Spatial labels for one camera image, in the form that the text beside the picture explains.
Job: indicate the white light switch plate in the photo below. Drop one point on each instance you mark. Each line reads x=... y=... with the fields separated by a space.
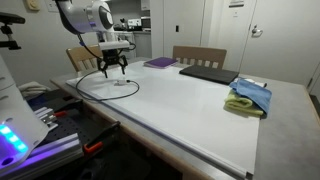
x=51 y=6

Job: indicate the beige wall thermostat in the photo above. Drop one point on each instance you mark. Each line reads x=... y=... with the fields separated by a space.
x=32 y=4

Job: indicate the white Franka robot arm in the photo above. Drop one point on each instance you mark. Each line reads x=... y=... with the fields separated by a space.
x=86 y=16

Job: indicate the white robot base blue light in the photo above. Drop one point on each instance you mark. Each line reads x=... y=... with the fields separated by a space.
x=13 y=113

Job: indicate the black wall switch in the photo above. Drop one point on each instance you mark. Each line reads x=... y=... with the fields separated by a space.
x=177 y=28

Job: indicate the blue cloth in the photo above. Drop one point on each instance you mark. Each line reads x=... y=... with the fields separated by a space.
x=255 y=95

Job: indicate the white kitchen oven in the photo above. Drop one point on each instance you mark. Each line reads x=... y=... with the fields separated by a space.
x=131 y=37

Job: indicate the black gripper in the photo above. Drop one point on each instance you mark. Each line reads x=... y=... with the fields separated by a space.
x=112 y=57

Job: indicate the black camera on stand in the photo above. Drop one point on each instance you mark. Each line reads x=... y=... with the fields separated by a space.
x=10 y=20

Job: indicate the white charger adapter block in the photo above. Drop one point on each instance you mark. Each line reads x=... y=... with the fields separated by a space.
x=121 y=82

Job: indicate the door sign plate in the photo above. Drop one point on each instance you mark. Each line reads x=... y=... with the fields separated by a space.
x=236 y=3

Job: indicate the aluminium profile rail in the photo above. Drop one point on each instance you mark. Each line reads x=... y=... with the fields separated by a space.
x=50 y=153

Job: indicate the purple notebook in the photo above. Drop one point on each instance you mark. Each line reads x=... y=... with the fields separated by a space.
x=160 y=62

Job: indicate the silver metal bracket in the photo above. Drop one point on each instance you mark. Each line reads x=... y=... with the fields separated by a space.
x=45 y=116

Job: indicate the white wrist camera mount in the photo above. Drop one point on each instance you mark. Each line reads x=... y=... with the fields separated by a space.
x=113 y=45

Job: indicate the white folded cloth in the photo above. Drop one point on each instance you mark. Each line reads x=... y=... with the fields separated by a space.
x=31 y=89

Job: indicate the yellow-green cloth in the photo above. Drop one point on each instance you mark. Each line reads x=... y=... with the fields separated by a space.
x=238 y=103

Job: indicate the white whiteboard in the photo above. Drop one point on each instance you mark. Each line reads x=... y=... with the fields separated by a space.
x=200 y=126

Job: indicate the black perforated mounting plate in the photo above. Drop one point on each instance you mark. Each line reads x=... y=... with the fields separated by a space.
x=76 y=123

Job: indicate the white marker pen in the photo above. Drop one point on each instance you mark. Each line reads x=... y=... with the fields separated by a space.
x=248 y=80

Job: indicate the light wooden chair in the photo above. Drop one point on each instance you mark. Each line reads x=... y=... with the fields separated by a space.
x=81 y=55

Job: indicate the brown wooden chair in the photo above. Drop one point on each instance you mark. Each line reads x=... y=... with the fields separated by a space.
x=200 y=52

